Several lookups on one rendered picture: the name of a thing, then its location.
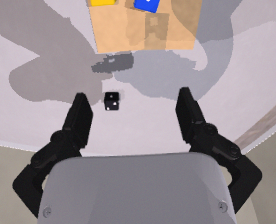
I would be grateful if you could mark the yellow die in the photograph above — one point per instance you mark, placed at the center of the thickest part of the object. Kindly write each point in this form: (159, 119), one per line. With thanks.
(102, 2)

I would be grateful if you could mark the tan mat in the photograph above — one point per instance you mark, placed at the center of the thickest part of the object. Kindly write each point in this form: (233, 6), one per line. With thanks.
(121, 27)

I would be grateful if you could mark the blue die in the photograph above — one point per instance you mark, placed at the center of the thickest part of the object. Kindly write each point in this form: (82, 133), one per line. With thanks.
(147, 5)

